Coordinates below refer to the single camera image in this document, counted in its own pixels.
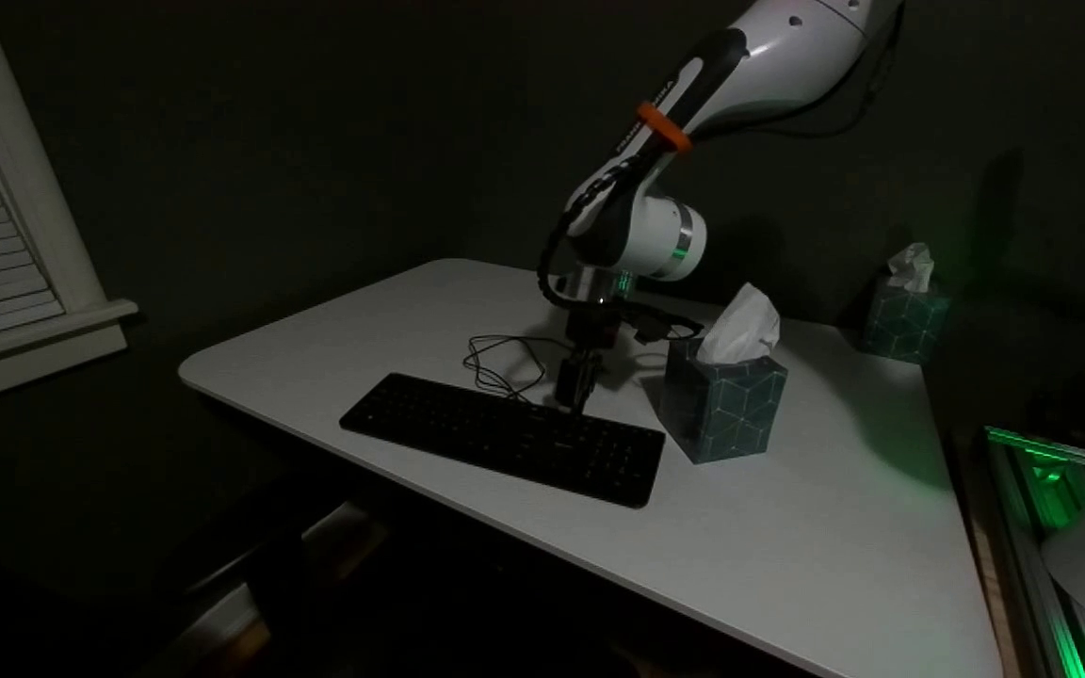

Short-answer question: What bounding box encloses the black keyboard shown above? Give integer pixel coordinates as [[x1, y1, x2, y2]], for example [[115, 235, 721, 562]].
[[339, 373, 667, 509]]

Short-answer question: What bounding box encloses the teal patterned tissue box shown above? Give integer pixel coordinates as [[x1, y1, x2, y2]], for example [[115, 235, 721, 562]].
[[657, 283, 789, 465], [861, 243, 950, 365]]

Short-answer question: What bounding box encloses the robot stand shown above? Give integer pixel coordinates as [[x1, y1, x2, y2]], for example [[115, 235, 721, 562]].
[[959, 426, 1085, 678]]

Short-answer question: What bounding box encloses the black keyboard cable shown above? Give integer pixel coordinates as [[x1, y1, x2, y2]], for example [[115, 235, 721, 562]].
[[462, 334, 574, 404]]

